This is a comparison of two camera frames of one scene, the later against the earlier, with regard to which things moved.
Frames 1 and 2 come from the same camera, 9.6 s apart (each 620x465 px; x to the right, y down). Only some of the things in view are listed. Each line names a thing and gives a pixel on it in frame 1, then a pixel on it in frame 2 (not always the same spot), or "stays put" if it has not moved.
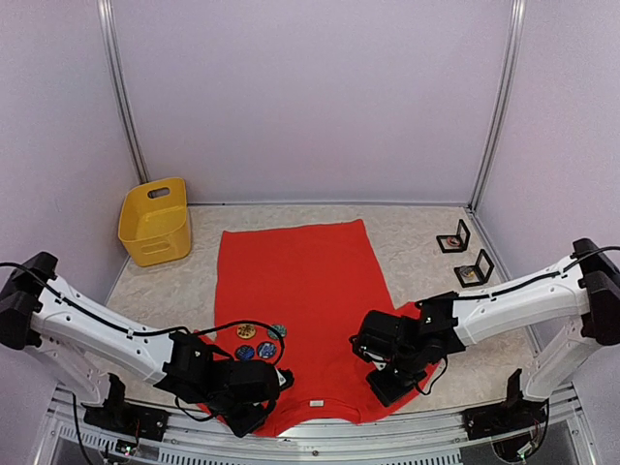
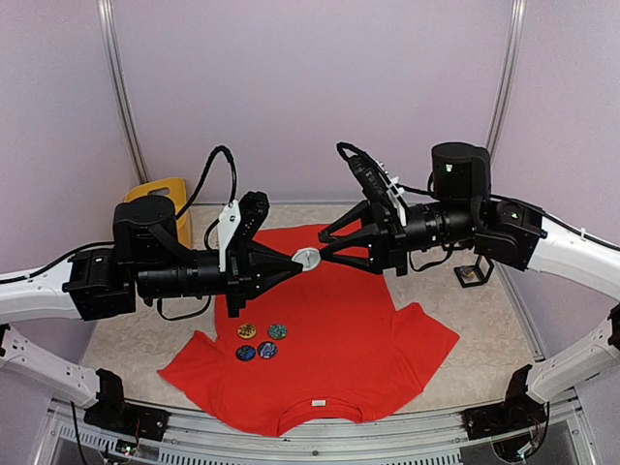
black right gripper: (387, 393) to (388, 240)
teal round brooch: (280, 328) stays put
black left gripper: (244, 426) to (241, 274)
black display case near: (476, 274) stays put
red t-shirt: (292, 295) stays put
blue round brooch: (244, 353) stays put
